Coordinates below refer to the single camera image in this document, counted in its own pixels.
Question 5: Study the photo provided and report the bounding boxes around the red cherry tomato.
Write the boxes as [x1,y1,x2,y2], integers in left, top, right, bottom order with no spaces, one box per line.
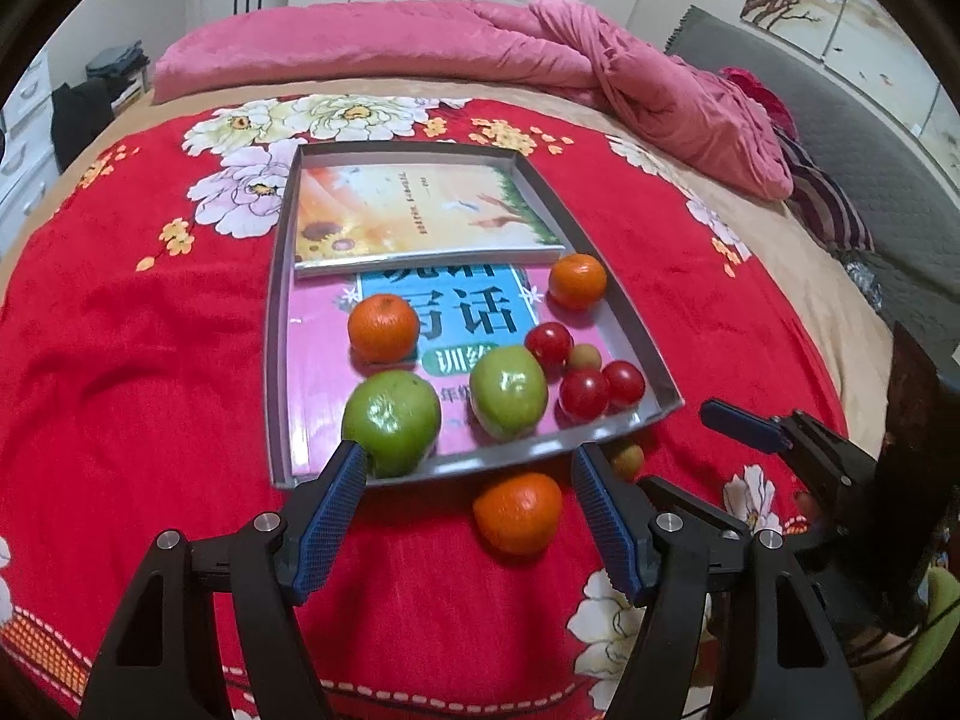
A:
[524,321,575,370]
[559,367,611,422]
[602,360,647,410]

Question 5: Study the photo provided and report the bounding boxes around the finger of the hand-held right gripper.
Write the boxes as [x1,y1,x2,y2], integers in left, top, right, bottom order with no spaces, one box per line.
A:
[637,475,818,552]
[700,399,884,520]

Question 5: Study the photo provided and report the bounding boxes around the pile of folded clothes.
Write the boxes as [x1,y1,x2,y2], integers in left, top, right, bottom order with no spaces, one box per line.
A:
[85,43,151,110]

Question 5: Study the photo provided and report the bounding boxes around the red crumpled cloth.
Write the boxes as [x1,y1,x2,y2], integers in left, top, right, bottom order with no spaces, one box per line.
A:
[720,66,796,140]

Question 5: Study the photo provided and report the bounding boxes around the grey patterned cloth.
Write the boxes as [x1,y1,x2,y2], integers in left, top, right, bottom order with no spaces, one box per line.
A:
[836,247,901,316]

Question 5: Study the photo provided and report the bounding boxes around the grey shallow cardboard box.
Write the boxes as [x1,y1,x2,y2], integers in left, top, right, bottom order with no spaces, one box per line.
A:
[266,139,685,492]

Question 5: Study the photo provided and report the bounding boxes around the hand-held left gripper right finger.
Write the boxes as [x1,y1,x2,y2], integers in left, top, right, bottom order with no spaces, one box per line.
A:
[571,441,867,720]

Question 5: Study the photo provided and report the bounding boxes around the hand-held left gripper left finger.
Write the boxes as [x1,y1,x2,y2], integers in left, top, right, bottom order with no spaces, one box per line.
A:
[79,439,368,720]

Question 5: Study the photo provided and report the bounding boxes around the large orange mandarin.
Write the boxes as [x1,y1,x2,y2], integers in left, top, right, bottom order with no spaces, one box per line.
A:
[347,292,421,365]

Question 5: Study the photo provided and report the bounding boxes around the dark green jujube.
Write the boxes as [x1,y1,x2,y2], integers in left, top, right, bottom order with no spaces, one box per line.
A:
[341,370,442,479]

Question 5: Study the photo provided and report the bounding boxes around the sunflower cover book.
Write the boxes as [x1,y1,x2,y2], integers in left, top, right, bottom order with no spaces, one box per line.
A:
[292,161,567,280]

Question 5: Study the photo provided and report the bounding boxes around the grey padded headboard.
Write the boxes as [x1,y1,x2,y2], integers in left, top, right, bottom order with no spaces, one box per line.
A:
[664,6,960,361]

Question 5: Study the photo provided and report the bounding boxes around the pink workbook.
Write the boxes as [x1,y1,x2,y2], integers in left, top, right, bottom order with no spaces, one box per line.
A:
[289,262,638,466]

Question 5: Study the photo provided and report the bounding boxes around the red floral blanket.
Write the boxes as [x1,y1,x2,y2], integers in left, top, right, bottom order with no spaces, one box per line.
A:
[0,94,848,720]

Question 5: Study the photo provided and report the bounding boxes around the striped pillow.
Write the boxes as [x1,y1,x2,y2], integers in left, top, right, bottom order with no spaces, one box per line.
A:
[772,131,875,252]

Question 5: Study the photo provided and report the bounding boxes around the light green jujube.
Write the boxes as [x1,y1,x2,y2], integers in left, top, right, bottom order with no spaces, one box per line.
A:
[470,347,550,442]

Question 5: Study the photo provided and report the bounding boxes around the white drawer cabinet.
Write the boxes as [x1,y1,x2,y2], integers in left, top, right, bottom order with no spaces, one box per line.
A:
[0,52,61,226]

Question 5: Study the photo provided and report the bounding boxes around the pink quilt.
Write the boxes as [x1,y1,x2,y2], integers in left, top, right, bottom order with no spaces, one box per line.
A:
[152,0,794,200]

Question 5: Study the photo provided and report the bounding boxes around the green cloth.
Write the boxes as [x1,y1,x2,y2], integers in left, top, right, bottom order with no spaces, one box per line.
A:
[870,566,960,720]

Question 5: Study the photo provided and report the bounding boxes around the small orange mandarin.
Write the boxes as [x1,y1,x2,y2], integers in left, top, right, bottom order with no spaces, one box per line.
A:
[472,472,563,557]

